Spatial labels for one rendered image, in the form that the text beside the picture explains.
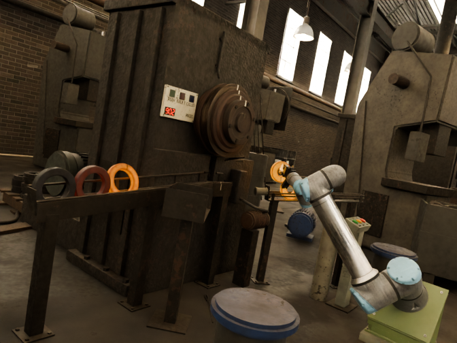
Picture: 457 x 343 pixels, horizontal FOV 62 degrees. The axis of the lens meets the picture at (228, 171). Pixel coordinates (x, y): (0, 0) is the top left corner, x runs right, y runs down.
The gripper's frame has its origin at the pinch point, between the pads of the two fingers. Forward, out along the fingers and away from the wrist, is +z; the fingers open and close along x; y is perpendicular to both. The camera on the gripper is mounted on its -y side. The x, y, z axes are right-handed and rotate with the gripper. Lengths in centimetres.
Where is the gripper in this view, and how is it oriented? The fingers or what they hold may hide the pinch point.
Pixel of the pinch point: (281, 169)
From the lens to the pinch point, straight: 279.5
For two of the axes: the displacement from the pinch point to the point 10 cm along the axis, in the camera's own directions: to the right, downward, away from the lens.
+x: -9.5, -1.4, -2.9
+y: 2.4, -9.1, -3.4
